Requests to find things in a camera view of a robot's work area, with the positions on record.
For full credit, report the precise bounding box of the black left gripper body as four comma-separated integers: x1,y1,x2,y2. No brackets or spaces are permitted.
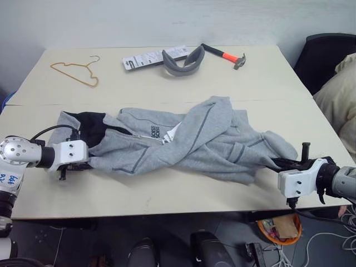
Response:
58,161,93,181

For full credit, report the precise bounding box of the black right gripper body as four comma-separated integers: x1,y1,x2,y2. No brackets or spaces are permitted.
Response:
289,142,315,171

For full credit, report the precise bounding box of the grey zip hooded jacket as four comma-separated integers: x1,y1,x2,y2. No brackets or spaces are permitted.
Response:
48,96,299,186

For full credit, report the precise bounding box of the brown paper bag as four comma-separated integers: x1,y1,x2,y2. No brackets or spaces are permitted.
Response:
271,214,298,240

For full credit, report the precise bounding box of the orange bowl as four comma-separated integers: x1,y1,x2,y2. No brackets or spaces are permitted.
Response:
256,213,303,246

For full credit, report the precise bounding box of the beige cushion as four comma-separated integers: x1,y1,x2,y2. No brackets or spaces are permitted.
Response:
312,52,356,165

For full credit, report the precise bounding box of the small black floor device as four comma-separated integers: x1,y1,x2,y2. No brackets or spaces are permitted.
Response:
244,242,270,267

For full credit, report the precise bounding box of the blue object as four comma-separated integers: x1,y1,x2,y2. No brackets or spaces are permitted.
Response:
0,91,15,112

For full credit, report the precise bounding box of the dark rounded shape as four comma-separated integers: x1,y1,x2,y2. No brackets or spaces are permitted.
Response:
190,231,238,267
128,237,157,267

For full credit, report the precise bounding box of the black chair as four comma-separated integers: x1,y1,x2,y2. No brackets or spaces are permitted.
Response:
294,33,356,96

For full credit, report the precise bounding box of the hammer with orange grip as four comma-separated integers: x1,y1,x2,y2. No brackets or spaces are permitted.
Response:
200,42,247,71

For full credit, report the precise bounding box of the black white packaging card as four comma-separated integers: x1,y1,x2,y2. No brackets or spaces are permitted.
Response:
121,44,190,74

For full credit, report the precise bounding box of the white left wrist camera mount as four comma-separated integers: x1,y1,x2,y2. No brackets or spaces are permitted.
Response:
46,140,90,175

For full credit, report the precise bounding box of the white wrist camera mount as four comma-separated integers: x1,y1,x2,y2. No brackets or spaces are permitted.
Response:
46,140,90,175
277,157,329,199

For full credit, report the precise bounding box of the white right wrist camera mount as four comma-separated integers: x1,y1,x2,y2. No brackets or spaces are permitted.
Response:
277,157,329,199

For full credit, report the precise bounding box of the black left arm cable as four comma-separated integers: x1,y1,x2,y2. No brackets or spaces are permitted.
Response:
29,124,80,142

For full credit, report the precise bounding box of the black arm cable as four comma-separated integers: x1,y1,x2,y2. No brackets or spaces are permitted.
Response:
287,197,356,226
29,124,80,142

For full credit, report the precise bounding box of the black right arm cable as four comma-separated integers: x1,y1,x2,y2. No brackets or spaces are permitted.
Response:
287,197,356,226

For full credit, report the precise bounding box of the grey floor cable tangle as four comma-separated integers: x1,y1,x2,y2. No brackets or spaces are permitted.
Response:
340,205,356,251

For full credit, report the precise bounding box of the white floor cable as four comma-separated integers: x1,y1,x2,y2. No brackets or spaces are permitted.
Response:
304,231,356,267

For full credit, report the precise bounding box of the gold wire clothes hanger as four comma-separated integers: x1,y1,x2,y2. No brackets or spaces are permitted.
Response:
50,55,101,89

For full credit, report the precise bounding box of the grey padded strap band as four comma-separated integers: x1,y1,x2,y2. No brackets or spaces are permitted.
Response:
161,46,206,77

